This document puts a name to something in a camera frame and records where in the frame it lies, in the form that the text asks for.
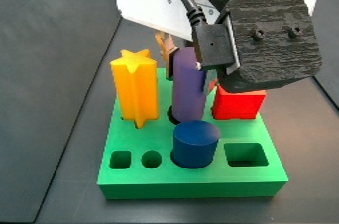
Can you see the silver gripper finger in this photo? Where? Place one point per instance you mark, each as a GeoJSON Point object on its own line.
{"type": "Point", "coordinates": [211, 79]}

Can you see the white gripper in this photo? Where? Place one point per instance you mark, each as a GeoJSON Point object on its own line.
{"type": "Point", "coordinates": [165, 16]}

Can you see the purple cylinder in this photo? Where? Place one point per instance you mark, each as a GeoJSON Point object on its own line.
{"type": "Point", "coordinates": [188, 97]}

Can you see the red cube block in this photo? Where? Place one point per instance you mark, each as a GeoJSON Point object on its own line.
{"type": "Point", "coordinates": [236, 105]}

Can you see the yellow star prism block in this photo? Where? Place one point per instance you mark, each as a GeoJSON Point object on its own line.
{"type": "Point", "coordinates": [133, 72]}

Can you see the blue cylinder block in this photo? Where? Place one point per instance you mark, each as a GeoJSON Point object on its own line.
{"type": "Point", "coordinates": [195, 141]}

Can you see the green shape sorter block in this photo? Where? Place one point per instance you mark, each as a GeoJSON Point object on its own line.
{"type": "Point", "coordinates": [145, 165]}

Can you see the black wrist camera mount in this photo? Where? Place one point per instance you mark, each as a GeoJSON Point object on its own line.
{"type": "Point", "coordinates": [256, 42]}

